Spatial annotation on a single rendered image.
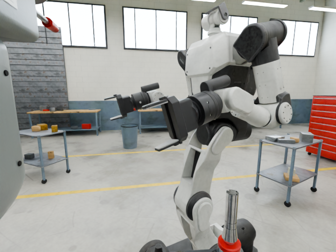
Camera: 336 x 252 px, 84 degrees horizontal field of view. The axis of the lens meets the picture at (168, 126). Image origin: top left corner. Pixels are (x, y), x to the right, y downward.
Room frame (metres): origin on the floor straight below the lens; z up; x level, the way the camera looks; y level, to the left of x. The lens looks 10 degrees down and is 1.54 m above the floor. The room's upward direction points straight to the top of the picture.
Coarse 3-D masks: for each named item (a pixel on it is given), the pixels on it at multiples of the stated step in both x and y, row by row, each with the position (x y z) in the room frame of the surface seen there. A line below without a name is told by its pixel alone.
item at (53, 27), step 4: (36, 12) 0.42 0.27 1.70; (40, 16) 0.44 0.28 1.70; (44, 20) 0.46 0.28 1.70; (48, 20) 0.48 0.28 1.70; (44, 24) 0.48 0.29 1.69; (48, 24) 0.48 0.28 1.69; (52, 24) 0.49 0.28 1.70; (48, 28) 0.50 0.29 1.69; (52, 28) 0.50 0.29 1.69; (56, 28) 0.52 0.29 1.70
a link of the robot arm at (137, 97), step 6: (120, 96) 0.94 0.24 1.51; (126, 96) 0.96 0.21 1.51; (132, 96) 0.98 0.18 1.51; (138, 96) 0.97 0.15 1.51; (120, 102) 0.94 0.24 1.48; (126, 102) 0.96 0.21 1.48; (132, 102) 0.96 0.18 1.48; (138, 102) 0.96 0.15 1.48; (120, 108) 0.94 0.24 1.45; (126, 108) 0.96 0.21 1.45; (132, 108) 0.97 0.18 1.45; (138, 108) 0.98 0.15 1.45; (126, 114) 0.96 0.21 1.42
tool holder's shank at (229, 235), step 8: (232, 192) 0.35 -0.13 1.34; (232, 200) 0.33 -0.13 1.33; (232, 208) 0.33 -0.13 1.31; (224, 216) 0.35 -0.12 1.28; (232, 216) 0.33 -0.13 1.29; (224, 224) 0.35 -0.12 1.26; (232, 224) 0.33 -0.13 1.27; (224, 232) 0.34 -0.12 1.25; (232, 232) 0.33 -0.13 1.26; (224, 240) 0.34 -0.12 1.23; (232, 240) 0.33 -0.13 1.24
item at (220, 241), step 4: (220, 236) 0.36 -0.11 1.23; (220, 240) 0.35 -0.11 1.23; (220, 244) 0.34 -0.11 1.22; (224, 244) 0.34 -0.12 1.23; (228, 244) 0.34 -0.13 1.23; (236, 244) 0.34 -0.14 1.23; (240, 244) 0.34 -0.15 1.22; (220, 248) 0.34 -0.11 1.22; (224, 248) 0.33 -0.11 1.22; (228, 248) 0.33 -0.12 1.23; (232, 248) 0.33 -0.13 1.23; (236, 248) 0.33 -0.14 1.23; (240, 248) 0.33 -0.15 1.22
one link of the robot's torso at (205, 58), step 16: (208, 32) 0.88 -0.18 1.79; (224, 32) 0.77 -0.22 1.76; (192, 48) 0.89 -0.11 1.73; (208, 48) 0.79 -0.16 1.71; (224, 48) 0.75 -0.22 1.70; (192, 64) 0.88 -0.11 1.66; (208, 64) 0.79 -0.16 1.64; (224, 64) 0.76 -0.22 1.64; (240, 64) 0.79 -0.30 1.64; (192, 80) 0.90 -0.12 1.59; (240, 80) 0.81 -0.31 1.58
